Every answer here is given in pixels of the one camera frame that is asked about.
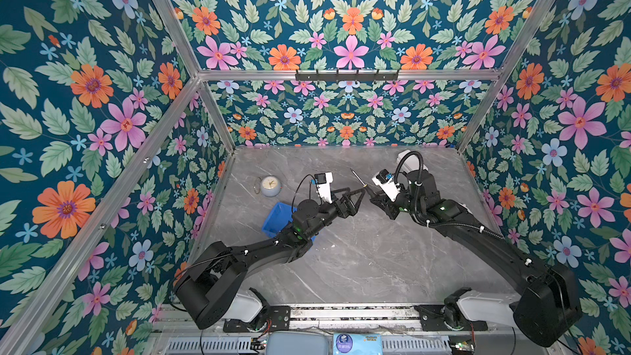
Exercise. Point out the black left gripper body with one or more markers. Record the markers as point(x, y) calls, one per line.
point(343, 211)

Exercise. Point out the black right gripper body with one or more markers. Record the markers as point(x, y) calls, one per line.
point(402, 203)

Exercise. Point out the black yellow screwdriver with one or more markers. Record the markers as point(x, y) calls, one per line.
point(364, 184)

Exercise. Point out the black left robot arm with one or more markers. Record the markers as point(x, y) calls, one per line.
point(207, 288)

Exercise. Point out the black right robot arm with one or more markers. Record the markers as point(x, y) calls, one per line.
point(546, 301)

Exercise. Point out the blue plastic bin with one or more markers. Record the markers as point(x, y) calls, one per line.
point(279, 220)

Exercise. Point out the white rectangular box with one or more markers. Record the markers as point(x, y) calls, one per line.
point(402, 155)

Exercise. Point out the small round white clock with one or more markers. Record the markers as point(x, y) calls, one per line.
point(268, 186)

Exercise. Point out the blue tissue pack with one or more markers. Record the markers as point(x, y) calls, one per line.
point(356, 344)

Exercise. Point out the grey pouch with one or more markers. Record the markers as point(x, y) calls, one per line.
point(297, 343)

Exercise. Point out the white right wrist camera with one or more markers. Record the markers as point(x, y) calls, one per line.
point(385, 181)

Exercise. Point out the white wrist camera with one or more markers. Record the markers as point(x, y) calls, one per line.
point(385, 181)
point(323, 182)

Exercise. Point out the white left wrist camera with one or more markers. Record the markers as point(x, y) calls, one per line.
point(323, 182)

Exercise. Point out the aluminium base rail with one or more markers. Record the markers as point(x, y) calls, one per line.
point(397, 318)

